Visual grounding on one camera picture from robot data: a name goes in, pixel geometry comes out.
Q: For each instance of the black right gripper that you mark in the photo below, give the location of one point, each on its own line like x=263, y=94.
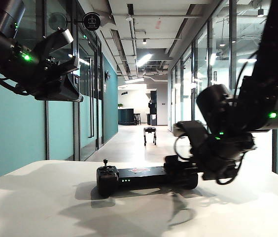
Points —
x=215, y=170

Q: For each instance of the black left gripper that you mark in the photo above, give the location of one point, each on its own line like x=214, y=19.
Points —
x=51, y=70

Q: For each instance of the black remote control with sticker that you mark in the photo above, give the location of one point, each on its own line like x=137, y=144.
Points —
x=141, y=177

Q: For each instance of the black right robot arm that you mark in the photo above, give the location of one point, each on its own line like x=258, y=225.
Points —
x=264, y=98

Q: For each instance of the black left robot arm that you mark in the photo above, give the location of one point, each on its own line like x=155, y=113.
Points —
x=3, y=17

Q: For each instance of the black quadruped robot dog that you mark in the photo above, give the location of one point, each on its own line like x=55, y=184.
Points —
x=150, y=129

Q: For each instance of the dark bar stool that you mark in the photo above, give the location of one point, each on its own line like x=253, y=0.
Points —
x=137, y=118

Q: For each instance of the small green plant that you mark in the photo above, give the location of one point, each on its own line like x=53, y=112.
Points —
x=120, y=106

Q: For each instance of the dark bar counter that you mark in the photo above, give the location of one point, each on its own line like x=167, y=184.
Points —
x=126, y=117

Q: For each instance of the round black hanging sign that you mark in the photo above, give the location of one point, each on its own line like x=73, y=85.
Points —
x=92, y=21

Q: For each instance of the long linear ceiling light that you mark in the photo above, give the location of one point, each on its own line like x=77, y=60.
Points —
x=144, y=60

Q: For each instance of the black cylinder ceiling lamp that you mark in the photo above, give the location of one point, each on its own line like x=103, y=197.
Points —
x=260, y=11

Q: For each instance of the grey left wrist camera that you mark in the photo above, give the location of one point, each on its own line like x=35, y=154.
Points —
x=61, y=39

